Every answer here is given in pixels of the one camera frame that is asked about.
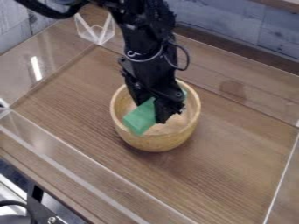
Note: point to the green foam block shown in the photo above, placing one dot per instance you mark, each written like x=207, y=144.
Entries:
x=139, y=120

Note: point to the clear acrylic corner bracket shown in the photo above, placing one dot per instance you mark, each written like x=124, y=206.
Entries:
x=98, y=34

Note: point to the wooden bowl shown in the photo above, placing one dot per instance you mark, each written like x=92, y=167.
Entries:
x=162, y=137

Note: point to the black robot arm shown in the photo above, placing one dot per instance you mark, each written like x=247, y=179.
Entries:
x=135, y=12

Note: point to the black table frame bracket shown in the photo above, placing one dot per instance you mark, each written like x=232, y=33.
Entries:
x=47, y=209

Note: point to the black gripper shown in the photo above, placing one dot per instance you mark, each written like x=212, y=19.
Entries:
x=148, y=67

